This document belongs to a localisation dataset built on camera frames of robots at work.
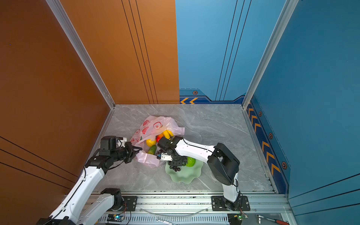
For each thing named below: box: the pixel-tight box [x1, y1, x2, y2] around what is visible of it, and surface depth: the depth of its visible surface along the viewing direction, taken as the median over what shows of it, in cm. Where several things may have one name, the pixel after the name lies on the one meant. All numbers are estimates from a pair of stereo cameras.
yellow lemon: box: [145, 138, 157, 148], surface depth 93 cm
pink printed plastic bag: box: [129, 115, 186, 169], surface depth 93 cm
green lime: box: [186, 156, 196, 167], surface depth 85 cm
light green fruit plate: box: [165, 158, 204, 184], surface depth 84 cm
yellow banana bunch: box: [162, 129, 175, 140], surface depth 96 cm
